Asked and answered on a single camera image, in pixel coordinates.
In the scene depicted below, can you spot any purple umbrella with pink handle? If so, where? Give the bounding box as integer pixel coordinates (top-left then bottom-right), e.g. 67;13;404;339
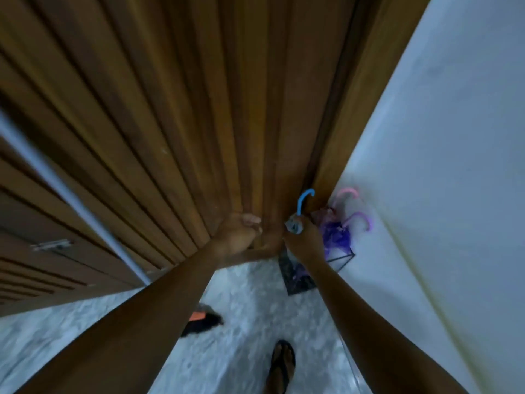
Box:
318;212;373;259

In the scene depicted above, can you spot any umbrella with blue hook handle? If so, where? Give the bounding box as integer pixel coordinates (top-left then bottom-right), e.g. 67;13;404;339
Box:
286;189;316;235

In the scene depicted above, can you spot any brown slatted wooden door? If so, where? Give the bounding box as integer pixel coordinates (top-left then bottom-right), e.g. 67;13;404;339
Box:
0;0;361;317

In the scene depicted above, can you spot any black wire umbrella stand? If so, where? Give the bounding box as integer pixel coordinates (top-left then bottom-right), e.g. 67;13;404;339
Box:
278;245;356;297

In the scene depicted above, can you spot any black and orange sandal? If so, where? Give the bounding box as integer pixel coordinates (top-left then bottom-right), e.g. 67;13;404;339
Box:
180;303;224;338

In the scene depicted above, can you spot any person's left forearm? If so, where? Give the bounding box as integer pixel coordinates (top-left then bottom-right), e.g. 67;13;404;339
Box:
16;241;224;394

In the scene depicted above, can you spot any brown wooden door frame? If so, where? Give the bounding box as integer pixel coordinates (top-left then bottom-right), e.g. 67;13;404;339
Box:
313;0;434;210

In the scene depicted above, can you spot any umbrella with pink hook handle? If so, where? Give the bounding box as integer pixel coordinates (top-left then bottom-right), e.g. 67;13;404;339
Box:
328;187;361;216

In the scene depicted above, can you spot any long silver door pull bar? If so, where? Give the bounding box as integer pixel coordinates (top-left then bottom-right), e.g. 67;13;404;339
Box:
0;112;153;287

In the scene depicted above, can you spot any black strap sandal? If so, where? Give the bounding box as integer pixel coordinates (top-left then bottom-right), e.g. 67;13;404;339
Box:
266;340;297;394

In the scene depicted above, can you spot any person's right forearm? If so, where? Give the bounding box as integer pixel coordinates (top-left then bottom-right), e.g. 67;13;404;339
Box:
303;258;469;394

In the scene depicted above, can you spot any person's left hand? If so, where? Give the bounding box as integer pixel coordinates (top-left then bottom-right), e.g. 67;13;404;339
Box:
212;213;263;259

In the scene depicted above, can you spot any silver metal door latch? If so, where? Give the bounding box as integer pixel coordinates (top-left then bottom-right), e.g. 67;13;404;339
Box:
31;239;74;253

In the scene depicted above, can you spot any person's right hand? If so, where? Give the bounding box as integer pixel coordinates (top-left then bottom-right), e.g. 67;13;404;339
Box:
283;216;329;270

